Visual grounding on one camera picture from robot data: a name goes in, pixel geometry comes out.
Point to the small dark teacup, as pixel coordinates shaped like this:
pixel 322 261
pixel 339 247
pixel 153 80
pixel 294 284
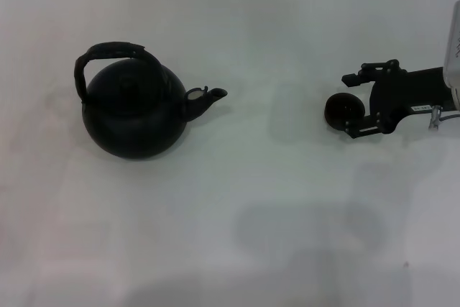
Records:
pixel 341 111

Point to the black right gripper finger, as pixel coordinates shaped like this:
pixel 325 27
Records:
pixel 366 129
pixel 377 68

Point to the black round teapot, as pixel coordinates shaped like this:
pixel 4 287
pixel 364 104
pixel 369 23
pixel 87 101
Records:
pixel 136 131

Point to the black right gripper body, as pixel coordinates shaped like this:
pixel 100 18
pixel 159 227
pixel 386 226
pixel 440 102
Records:
pixel 402 91

